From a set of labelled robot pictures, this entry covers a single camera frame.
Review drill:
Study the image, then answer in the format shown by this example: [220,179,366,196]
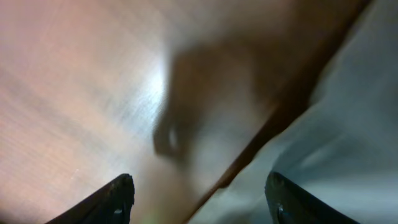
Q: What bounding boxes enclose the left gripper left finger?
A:
[46,174,135,224]

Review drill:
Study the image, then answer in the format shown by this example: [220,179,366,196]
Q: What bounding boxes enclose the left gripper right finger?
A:
[264,172,358,224]

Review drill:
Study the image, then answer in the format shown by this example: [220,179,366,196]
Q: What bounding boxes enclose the khaki green shorts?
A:
[191,0,397,224]

